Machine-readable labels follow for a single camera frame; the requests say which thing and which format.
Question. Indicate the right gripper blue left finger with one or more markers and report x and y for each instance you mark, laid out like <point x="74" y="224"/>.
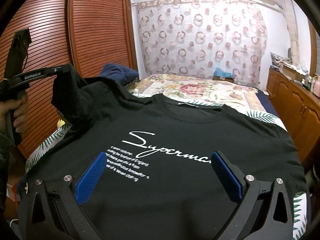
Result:
<point x="89" y="179"/>

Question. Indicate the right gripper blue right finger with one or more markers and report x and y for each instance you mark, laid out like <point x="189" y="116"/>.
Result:
<point x="229" y="175"/>

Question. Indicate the black printed t-shirt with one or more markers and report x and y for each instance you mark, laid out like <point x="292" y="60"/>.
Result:
<point x="48" y="209"/>

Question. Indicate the navy folded clothes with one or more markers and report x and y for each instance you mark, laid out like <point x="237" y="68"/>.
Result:
<point x="121" y="74"/>

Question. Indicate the person's left hand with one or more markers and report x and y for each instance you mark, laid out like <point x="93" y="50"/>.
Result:
<point x="20" y="108"/>

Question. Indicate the palm leaf print sheet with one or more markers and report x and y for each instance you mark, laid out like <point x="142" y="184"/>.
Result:
<point x="47" y="144"/>

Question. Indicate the floral bed quilt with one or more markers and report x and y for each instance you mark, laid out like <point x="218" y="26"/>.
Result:
<point x="203" y="90"/>

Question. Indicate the wooden louvered wardrobe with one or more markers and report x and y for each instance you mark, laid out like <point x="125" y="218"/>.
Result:
<point x="86" y="33"/>

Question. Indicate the wooden sideboard cabinet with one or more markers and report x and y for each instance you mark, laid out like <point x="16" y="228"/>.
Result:
<point x="298" y="109"/>

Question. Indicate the blue item on box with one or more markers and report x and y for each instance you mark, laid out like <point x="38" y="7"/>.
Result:
<point x="221" y="75"/>

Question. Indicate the cardboard box on cabinet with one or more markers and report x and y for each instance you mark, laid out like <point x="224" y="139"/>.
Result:
<point x="292" y="73"/>

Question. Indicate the pink jug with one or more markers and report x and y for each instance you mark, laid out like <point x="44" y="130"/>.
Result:
<point x="316" y="86"/>

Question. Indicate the circle pattern curtain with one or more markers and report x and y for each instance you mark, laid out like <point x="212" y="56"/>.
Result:
<point x="194" y="37"/>

